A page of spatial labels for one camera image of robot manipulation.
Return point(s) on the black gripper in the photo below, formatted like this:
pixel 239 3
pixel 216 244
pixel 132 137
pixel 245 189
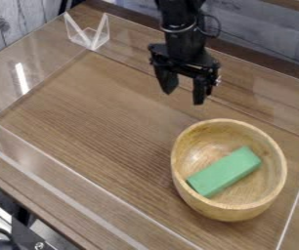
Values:
pixel 183 56

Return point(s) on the wooden bowl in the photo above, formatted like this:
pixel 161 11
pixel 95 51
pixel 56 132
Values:
pixel 201 144

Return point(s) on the green rectangular block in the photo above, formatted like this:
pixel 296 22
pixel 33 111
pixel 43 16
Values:
pixel 224 172

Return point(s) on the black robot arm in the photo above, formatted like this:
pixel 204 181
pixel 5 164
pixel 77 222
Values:
pixel 188 26

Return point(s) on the clear acrylic corner bracket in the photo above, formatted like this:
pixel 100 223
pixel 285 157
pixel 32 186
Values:
pixel 89 38

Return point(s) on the clear acrylic wall panels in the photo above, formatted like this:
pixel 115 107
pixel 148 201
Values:
pixel 87 134

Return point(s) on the black table leg bracket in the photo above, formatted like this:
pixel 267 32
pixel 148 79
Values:
pixel 16 235

